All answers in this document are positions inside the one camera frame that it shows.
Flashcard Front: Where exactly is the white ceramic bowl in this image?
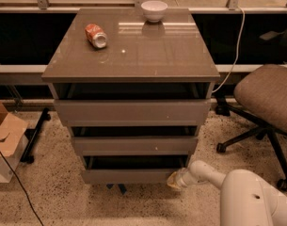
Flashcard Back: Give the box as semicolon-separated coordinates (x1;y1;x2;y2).
141;1;167;23

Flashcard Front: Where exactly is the black stand leg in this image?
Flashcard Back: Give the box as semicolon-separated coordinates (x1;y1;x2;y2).
21;107;51;164

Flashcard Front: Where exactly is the crushed red soda can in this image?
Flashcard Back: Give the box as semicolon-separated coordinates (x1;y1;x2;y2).
85;24;107;49

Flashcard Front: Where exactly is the grey top drawer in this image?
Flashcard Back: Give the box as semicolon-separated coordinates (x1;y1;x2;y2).
54;100;210;127

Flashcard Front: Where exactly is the cardboard box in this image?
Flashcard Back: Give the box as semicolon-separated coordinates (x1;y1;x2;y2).
0;101;28;183

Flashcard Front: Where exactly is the grey drawer cabinet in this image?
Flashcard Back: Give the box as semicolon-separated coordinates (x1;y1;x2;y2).
41;7;221;195

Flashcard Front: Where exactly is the white cable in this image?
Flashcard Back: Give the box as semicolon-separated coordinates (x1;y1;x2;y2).
211;7;247;94

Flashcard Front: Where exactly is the black cable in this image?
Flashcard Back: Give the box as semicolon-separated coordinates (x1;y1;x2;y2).
0;134;50;226

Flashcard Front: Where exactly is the grey drawer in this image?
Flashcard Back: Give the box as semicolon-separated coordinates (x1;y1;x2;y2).
82;154;189;185
72;137;199;156
54;100;210;127

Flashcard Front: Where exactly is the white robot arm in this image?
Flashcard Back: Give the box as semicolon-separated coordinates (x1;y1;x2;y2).
167;160;287;226

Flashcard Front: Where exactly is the grey bottom drawer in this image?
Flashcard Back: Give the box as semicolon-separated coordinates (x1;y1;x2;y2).
82;154;189;185

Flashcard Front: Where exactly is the grey middle drawer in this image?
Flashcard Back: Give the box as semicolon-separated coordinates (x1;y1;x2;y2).
72;137;199;156

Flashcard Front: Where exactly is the brown office chair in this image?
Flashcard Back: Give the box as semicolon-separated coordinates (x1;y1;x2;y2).
215;64;287;192

